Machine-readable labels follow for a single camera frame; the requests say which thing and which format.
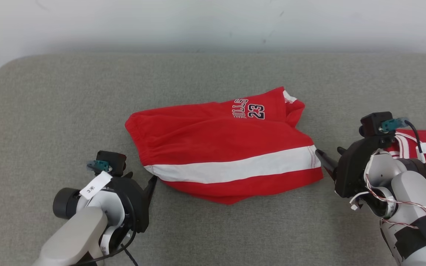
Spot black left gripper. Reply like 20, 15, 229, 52
109, 171, 158, 234

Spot red shorts white stripe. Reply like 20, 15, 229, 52
125, 87, 324, 205

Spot teal cable connector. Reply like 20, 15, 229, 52
87, 160, 110, 173
379, 117, 409, 133

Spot teal left cable connector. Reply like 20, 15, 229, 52
87, 160, 110, 173

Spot teal right cable connector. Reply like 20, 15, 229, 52
379, 117, 409, 133

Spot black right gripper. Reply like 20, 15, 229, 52
315, 137, 395, 199

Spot white printed paper label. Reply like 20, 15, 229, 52
79, 171, 113, 200

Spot red white twisted wires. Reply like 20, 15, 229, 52
350, 150, 426, 229

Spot grey fabric sofa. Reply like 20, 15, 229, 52
0, 53, 426, 266

